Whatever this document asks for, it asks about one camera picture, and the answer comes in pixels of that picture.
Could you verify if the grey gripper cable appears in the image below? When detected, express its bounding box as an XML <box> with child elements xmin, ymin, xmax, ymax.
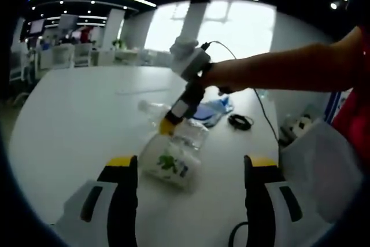
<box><xmin>201</xmin><ymin>40</ymin><xmax>280</xmax><ymax>143</ymax></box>

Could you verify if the blue white wall poster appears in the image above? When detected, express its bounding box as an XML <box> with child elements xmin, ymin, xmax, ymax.
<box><xmin>323</xmin><ymin>90</ymin><xmax>347</xmax><ymax>125</ymax></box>

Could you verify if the clear plastic bottle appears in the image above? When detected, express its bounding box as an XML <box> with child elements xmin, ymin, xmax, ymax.
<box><xmin>138</xmin><ymin>99</ymin><xmax>210</xmax><ymax>152</ymax></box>

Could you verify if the thin black cable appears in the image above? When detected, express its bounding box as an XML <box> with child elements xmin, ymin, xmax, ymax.
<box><xmin>228</xmin><ymin>220</ymin><xmax>250</xmax><ymax>247</ymax></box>

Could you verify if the hanging display screen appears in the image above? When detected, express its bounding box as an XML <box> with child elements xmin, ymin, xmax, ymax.
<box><xmin>59</xmin><ymin>14</ymin><xmax>79</xmax><ymax>30</ymax></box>
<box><xmin>28</xmin><ymin>21</ymin><xmax>46</xmax><ymax>35</ymax></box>

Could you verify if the clear bag with blue pad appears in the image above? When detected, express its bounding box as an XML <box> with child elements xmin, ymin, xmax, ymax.
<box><xmin>191</xmin><ymin>98</ymin><xmax>235</xmax><ymax>128</ymax></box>

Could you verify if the white power strip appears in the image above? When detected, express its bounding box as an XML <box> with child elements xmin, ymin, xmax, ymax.
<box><xmin>279</xmin><ymin>110</ymin><xmax>317</xmax><ymax>145</ymax></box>

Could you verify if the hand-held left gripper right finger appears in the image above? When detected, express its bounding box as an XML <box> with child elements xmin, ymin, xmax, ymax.
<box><xmin>243</xmin><ymin>155</ymin><xmax>330</xmax><ymax>247</ymax></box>

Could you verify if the person's right hand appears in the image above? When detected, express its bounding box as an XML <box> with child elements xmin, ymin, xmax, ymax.
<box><xmin>201</xmin><ymin>61</ymin><xmax>237</xmax><ymax>94</ymax></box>

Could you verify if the white tabletop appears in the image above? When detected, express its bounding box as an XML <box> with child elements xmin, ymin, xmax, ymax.
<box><xmin>8</xmin><ymin>64</ymin><xmax>286</xmax><ymax>247</ymax></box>

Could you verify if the person's red shirt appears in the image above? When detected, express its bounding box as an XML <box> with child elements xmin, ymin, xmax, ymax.
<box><xmin>331</xmin><ymin>25</ymin><xmax>370</xmax><ymax>178</ymax></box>

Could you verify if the white mesh chair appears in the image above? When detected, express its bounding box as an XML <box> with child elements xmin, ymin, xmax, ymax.
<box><xmin>73</xmin><ymin>43</ymin><xmax>94</xmax><ymax>68</ymax></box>

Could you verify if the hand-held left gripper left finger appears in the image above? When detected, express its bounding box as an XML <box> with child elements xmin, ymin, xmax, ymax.
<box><xmin>55</xmin><ymin>156</ymin><xmax>139</xmax><ymax>247</ymax></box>

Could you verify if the white worn device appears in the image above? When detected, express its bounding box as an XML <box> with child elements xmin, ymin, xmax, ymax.
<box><xmin>282</xmin><ymin>119</ymin><xmax>364</xmax><ymax>224</ymax></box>

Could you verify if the white paper cup leaf print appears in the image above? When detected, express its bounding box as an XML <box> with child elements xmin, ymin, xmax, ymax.
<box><xmin>140</xmin><ymin>133</ymin><xmax>202</xmax><ymax>189</ymax></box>

